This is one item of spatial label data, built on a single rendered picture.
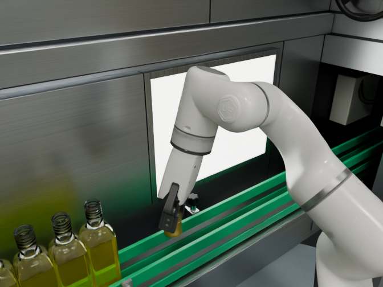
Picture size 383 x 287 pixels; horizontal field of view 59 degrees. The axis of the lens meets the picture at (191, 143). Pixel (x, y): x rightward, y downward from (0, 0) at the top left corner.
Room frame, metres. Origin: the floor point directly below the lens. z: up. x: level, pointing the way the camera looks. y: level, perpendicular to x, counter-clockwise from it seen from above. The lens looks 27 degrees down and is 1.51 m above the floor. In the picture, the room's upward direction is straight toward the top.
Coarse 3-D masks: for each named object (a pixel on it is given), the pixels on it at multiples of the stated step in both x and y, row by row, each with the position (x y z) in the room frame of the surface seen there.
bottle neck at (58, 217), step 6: (54, 216) 0.46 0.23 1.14; (60, 216) 0.46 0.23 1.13; (66, 216) 0.46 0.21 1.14; (54, 222) 0.44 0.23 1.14; (60, 222) 0.44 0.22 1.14; (66, 222) 0.45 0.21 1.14; (54, 228) 0.44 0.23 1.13; (60, 228) 0.44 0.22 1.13; (66, 228) 0.45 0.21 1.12; (60, 234) 0.44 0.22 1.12; (66, 234) 0.44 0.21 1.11; (72, 234) 0.46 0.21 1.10; (60, 240) 0.44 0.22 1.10; (66, 240) 0.44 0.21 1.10
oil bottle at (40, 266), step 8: (40, 248) 0.43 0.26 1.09; (16, 256) 0.42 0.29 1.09; (40, 256) 0.42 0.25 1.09; (48, 256) 0.42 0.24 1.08; (16, 264) 0.40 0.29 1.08; (24, 264) 0.40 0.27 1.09; (32, 264) 0.40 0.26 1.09; (40, 264) 0.41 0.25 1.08; (48, 264) 0.41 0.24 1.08; (16, 272) 0.40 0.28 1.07; (24, 272) 0.39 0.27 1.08; (32, 272) 0.40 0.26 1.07; (40, 272) 0.40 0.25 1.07; (48, 272) 0.41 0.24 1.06; (24, 280) 0.39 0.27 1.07; (32, 280) 0.39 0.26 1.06; (40, 280) 0.40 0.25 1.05; (48, 280) 0.41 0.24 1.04; (56, 280) 0.42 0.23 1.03
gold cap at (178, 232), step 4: (180, 212) 0.52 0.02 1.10; (180, 216) 0.51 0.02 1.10; (180, 220) 0.51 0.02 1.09; (180, 224) 0.51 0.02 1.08; (176, 228) 0.50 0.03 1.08; (180, 228) 0.51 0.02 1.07; (164, 232) 0.51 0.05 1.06; (168, 232) 0.50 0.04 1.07; (176, 232) 0.50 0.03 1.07; (180, 232) 0.50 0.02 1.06; (168, 236) 0.50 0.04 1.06; (172, 236) 0.49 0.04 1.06; (176, 236) 0.50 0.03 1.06
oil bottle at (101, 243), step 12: (84, 228) 0.49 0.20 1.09; (96, 228) 0.48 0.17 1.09; (108, 228) 0.49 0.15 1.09; (84, 240) 0.47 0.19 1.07; (96, 240) 0.47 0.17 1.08; (108, 240) 0.48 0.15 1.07; (96, 252) 0.46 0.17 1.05; (108, 252) 0.48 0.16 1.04; (96, 264) 0.46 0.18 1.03; (108, 264) 0.47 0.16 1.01; (96, 276) 0.46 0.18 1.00; (108, 276) 0.47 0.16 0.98; (120, 276) 0.49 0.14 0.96
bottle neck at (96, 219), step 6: (84, 204) 0.49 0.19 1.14; (90, 204) 0.50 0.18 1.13; (96, 204) 0.49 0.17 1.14; (84, 210) 0.49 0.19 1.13; (90, 210) 0.48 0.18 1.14; (96, 210) 0.48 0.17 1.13; (90, 216) 0.48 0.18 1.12; (96, 216) 0.48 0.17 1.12; (102, 216) 0.50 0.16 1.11; (90, 222) 0.48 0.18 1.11; (96, 222) 0.48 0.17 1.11; (102, 222) 0.49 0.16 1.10
